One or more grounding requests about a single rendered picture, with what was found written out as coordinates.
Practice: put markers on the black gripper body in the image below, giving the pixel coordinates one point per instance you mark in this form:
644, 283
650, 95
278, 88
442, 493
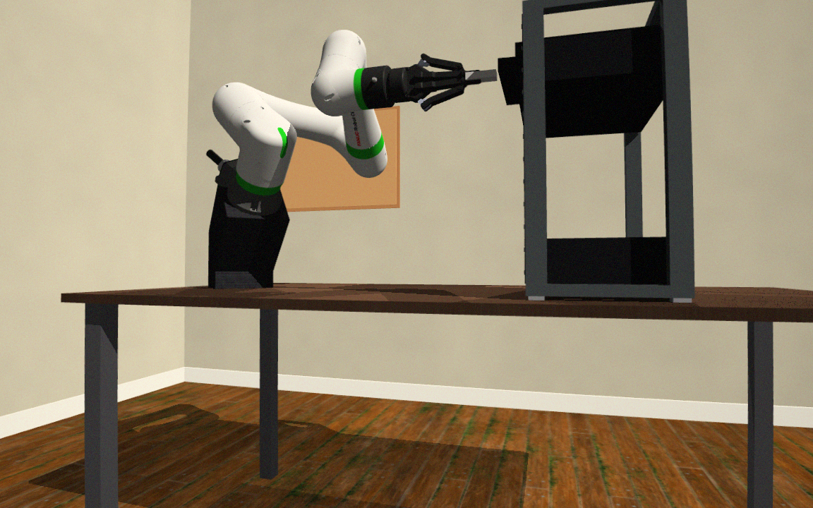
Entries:
401, 83

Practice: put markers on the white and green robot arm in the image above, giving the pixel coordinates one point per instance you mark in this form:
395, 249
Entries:
266, 127

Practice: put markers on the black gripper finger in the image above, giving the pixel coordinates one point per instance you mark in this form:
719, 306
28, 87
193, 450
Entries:
447, 65
456, 88

